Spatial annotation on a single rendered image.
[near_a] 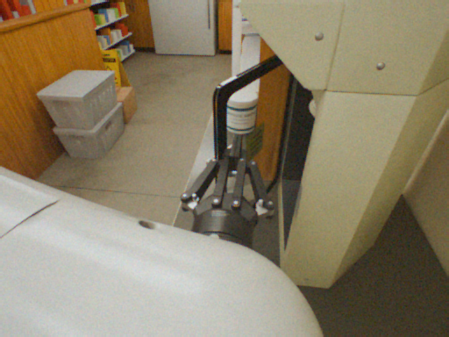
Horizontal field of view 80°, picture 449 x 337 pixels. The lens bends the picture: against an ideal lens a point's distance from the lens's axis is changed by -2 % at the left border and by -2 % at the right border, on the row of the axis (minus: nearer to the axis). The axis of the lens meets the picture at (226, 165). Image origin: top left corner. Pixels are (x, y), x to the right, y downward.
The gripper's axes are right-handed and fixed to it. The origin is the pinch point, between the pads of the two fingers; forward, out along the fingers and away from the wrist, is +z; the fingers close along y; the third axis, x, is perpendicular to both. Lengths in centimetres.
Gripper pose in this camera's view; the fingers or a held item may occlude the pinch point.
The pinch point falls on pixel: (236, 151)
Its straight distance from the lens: 46.9
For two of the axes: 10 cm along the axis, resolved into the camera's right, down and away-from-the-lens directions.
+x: 0.0, 7.9, 6.2
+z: 1.2, -6.1, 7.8
